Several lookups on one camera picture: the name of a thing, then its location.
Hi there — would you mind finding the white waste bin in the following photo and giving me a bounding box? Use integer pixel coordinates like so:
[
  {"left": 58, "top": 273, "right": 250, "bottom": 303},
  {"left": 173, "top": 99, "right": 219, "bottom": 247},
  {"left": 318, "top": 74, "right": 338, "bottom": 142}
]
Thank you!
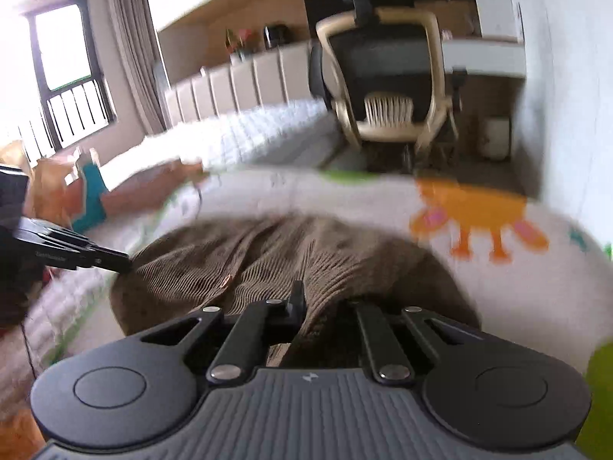
[{"left": 479, "top": 117, "right": 511, "bottom": 161}]

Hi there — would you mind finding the yellow plush toy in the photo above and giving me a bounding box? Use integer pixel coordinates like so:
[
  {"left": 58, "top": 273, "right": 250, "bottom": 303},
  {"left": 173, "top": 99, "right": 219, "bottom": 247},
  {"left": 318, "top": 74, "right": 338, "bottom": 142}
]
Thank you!
[{"left": 1, "top": 140, "right": 81, "bottom": 228}]

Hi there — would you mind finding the white quilted mattress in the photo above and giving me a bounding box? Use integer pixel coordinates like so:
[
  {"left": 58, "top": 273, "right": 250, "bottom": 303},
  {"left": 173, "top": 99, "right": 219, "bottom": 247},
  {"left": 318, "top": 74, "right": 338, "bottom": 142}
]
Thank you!
[{"left": 101, "top": 99, "right": 345, "bottom": 189}]

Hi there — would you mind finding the black framed window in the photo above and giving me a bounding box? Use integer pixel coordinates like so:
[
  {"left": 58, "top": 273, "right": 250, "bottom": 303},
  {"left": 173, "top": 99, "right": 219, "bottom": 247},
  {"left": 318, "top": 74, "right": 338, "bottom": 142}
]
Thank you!
[{"left": 26, "top": 0, "right": 116, "bottom": 153}]

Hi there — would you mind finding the pink cardboard box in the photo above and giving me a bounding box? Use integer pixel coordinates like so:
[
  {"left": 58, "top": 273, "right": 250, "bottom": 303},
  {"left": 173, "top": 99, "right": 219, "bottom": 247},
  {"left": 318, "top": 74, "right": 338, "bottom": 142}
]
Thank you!
[{"left": 100, "top": 160, "right": 210, "bottom": 217}]

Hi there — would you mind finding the white box on desk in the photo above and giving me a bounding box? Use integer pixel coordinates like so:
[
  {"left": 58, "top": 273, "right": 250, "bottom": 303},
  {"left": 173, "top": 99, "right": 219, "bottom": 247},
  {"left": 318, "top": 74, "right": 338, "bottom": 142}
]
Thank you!
[{"left": 475, "top": 0, "right": 523, "bottom": 43}]

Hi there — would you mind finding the potted pink flower plant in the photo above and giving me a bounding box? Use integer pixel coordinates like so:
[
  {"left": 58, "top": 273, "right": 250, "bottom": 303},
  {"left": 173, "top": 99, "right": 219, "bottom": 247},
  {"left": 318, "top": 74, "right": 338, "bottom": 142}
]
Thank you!
[{"left": 225, "top": 28, "right": 258, "bottom": 62}]

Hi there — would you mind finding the grey curtain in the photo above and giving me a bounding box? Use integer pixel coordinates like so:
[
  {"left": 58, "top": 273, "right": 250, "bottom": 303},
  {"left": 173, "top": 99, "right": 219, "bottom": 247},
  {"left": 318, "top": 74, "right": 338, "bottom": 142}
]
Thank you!
[{"left": 107, "top": 0, "right": 165, "bottom": 135}]

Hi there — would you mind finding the black round speaker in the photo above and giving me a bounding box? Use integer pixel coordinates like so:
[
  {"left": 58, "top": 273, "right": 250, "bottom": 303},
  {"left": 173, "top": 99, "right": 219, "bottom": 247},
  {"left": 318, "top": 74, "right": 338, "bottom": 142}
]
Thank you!
[{"left": 263, "top": 23, "right": 292, "bottom": 50}]

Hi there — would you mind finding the brown corduroy garment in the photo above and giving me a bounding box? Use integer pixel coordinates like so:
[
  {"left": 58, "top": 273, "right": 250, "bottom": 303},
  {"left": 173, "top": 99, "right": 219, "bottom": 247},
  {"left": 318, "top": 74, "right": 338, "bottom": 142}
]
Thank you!
[{"left": 109, "top": 214, "right": 481, "bottom": 368}]

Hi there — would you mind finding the beige padded headboard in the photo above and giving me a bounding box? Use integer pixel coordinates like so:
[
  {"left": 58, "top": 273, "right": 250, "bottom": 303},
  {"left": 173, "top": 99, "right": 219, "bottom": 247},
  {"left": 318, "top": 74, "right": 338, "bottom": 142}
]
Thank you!
[{"left": 163, "top": 42, "right": 312, "bottom": 127}]

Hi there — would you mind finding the cartoon print play mat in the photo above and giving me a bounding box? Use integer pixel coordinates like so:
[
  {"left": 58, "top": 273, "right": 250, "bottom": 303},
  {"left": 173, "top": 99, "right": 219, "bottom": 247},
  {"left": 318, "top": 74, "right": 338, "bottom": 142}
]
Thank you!
[{"left": 28, "top": 164, "right": 613, "bottom": 460}]

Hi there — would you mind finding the white desk top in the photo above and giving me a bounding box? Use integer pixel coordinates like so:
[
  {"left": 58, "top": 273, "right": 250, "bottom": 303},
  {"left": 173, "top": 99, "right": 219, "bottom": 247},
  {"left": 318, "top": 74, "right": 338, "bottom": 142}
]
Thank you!
[{"left": 442, "top": 38, "right": 527, "bottom": 78}]

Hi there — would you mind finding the beige mesh office chair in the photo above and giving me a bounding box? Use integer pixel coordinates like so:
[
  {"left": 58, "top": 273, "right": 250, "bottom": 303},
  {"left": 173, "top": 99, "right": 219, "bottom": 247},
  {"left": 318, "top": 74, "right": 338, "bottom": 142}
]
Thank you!
[{"left": 310, "top": 3, "right": 467, "bottom": 174}]

